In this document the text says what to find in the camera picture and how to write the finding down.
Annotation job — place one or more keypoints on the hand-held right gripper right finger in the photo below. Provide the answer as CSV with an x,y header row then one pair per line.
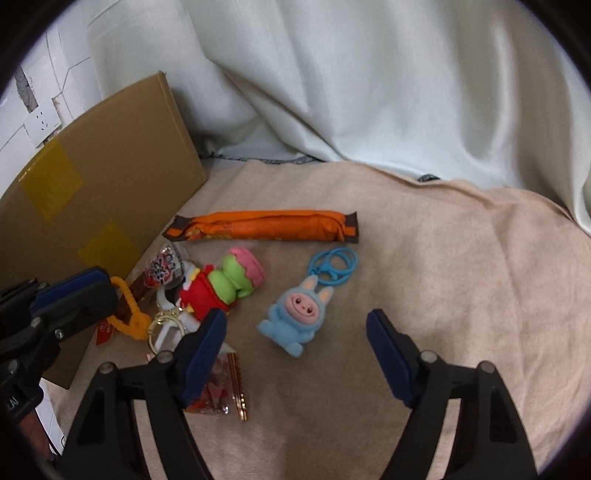
x,y
390,355

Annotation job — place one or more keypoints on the clear sausage packet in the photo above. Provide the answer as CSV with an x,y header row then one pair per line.
x,y
161,270

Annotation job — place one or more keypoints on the clear red candy packet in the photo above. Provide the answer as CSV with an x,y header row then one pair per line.
x,y
217,392

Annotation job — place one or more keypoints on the white wall socket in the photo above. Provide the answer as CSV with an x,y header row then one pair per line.
x,y
41,122

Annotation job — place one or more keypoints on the white curtain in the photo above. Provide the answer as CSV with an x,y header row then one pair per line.
x,y
369,92

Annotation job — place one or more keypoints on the brown cardboard box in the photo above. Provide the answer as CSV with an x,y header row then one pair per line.
x,y
115,161

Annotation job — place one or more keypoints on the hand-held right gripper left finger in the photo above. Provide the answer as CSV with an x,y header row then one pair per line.
x,y
205,350

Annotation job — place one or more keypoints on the small red packet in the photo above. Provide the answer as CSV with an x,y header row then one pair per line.
x,y
104,333

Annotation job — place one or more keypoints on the green frog plush toy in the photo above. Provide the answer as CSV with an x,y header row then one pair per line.
x,y
221,281

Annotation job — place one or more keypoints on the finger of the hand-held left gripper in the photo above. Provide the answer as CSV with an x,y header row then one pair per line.
x,y
21,293
74,295

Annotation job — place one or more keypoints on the beige blanket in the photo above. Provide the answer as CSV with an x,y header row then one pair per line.
x,y
461,277

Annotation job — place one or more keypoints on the orange snack packet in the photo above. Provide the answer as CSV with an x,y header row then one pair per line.
x,y
258,226

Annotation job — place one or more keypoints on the person's left hand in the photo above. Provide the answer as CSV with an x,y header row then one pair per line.
x,y
30,429

